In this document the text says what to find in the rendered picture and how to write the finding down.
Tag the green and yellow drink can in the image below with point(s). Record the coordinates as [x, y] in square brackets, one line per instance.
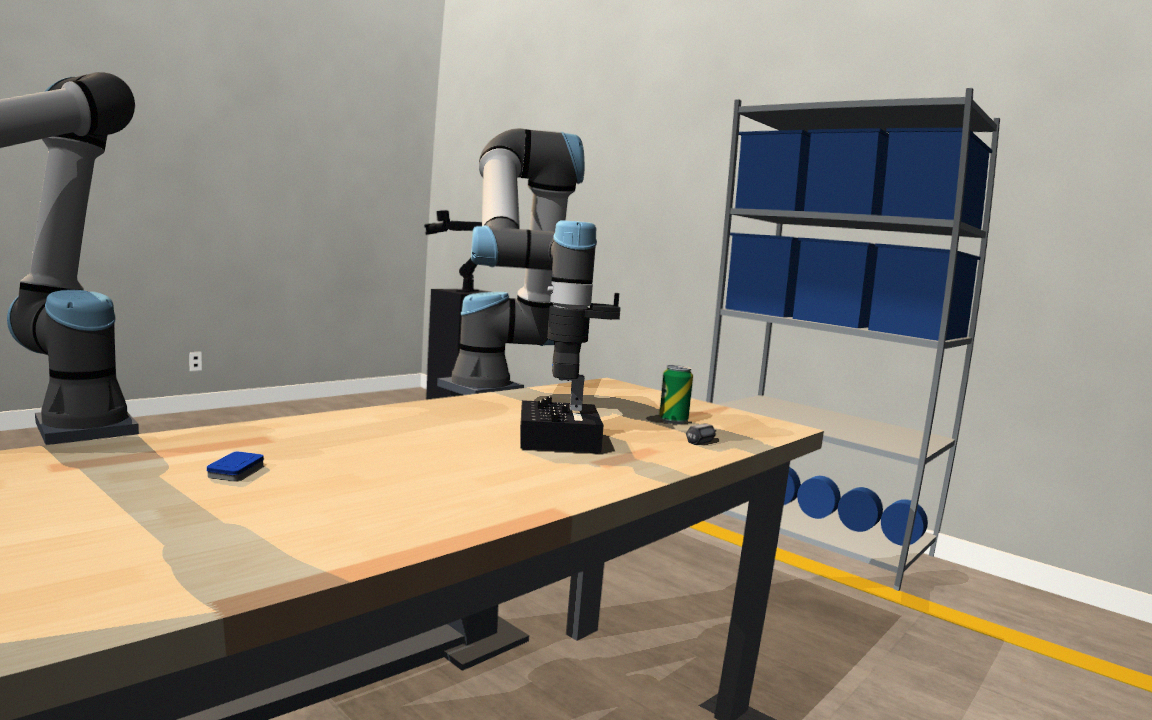
[676, 394]

